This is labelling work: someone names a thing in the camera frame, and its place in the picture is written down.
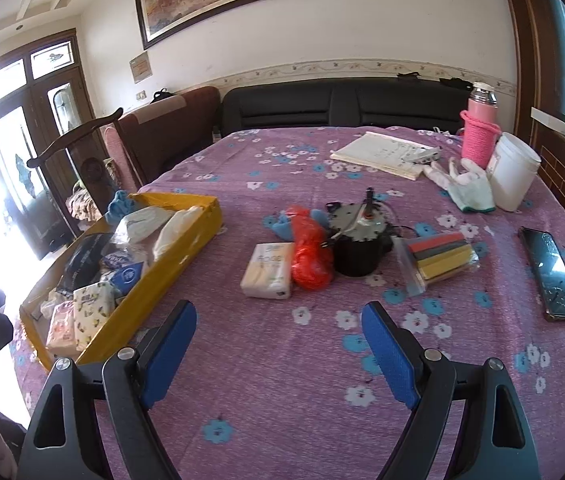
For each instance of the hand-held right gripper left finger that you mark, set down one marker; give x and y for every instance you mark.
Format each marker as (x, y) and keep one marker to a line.
(172, 355)

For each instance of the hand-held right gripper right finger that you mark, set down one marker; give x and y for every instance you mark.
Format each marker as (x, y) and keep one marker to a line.
(387, 355)

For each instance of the pink tissue pack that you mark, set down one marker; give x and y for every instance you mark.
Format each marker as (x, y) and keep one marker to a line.
(62, 327)

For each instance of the blue tissue pack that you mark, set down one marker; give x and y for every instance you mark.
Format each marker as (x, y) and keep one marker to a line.
(130, 277)

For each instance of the patterned white tissue pack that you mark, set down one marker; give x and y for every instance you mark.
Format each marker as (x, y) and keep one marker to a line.
(93, 315)

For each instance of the yellow cardboard box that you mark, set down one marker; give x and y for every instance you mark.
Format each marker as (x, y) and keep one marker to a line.
(177, 265)

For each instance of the blue and white packet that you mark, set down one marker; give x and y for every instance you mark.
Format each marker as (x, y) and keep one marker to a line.
(117, 259)

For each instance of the black plastic packet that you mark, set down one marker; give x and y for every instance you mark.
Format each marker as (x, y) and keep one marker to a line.
(85, 260)

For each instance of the blue microfiber cloth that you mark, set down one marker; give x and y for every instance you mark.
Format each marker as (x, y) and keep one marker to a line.
(122, 205)

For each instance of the crumpled white plastic bag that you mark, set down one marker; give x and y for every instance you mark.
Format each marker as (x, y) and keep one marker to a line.
(47, 305)

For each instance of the purple floral tablecloth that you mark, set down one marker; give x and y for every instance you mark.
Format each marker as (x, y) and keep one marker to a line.
(262, 360)

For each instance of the multicolour sponge pack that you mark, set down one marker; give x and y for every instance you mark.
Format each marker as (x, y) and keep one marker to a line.
(437, 255)

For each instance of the plain white plastic bag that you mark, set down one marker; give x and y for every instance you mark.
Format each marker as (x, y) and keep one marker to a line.
(177, 230)

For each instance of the floral bedding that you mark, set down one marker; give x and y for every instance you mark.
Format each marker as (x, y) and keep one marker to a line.
(80, 202)

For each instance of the blue plush toy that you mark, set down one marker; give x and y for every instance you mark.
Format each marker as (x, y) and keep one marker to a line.
(280, 225)

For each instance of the black smartphone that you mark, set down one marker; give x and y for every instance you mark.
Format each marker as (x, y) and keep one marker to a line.
(549, 275)

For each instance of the white work gloves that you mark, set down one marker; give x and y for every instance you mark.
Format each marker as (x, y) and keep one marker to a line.
(467, 190)

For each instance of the dark wooden chair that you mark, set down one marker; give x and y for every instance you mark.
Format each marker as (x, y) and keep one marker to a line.
(95, 165)

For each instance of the white notebook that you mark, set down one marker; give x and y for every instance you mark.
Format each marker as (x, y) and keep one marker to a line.
(377, 152)

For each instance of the white power adapter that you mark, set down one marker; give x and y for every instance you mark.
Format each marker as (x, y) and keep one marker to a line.
(425, 155)

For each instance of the white plastic container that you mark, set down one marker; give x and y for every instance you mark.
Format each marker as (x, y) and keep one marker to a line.
(512, 175)

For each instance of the maroon sofa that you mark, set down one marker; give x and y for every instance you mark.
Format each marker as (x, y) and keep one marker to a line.
(182, 130)

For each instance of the wooden glass door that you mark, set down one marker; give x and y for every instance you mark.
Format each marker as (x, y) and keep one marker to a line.
(37, 110)

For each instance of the pink thermos bottle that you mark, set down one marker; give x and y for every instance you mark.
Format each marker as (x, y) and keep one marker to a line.
(479, 135)

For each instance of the small black bag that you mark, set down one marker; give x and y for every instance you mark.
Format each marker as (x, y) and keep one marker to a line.
(161, 95)

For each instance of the black leather sofa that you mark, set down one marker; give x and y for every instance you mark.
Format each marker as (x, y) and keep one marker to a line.
(287, 105)

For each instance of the black bag on sofa back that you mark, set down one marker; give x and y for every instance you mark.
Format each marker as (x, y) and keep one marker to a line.
(452, 80)
(409, 76)

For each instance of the white box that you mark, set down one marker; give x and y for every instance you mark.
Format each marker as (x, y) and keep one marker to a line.
(552, 119)

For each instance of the wall socket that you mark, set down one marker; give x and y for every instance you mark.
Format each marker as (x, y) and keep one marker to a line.
(141, 95)

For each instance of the wall plaque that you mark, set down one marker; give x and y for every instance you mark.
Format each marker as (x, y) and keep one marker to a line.
(141, 67)

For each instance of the wooden door frame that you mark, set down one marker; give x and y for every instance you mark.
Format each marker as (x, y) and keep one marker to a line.
(522, 35)

